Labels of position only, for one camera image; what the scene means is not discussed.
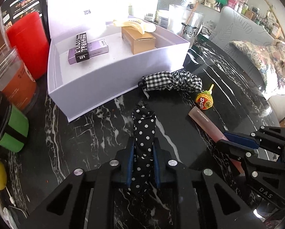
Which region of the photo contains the near grey chair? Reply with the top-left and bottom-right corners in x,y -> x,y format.
209,6 -> 282,86

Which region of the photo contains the pink lip gloss tube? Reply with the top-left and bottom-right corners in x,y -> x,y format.
188,106 -> 244,176

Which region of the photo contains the black lettered cosmetic box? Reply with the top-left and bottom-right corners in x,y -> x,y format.
74,33 -> 90,63

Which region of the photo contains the yellow wrapped lollipop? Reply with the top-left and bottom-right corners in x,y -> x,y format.
195,84 -> 214,110

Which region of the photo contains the orange filled plastic jar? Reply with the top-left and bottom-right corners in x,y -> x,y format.
0,48 -> 39,114

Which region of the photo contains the cream hair claw clip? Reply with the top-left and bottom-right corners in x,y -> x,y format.
113,18 -> 156,34

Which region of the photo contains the floral cushion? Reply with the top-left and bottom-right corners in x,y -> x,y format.
230,40 -> 285,94

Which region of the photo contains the black polka dot scrunchie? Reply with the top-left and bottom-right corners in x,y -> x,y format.
127,101 -> 156,195

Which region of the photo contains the red cylinder canister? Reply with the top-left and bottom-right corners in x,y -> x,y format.
6,12 -> 49,80

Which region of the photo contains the tan cardboard box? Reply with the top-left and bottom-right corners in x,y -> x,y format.
121,26 -> 156,55

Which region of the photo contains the black coffee bag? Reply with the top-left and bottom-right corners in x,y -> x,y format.
1,0 -> 47,30

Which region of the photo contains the green black tape roll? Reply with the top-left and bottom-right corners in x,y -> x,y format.
0,92 -> 29,152

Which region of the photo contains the glass cartoon mug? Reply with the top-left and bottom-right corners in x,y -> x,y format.
167,4 -> 204,48

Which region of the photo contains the black white gingham scrunchie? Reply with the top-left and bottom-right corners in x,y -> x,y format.
138,70 -> 203,96

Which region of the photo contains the lavender gift box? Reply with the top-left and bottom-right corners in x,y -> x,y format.
47,0 -> 190,121

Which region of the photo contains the small purple box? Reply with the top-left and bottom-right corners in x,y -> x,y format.
68,38 -> 109,65

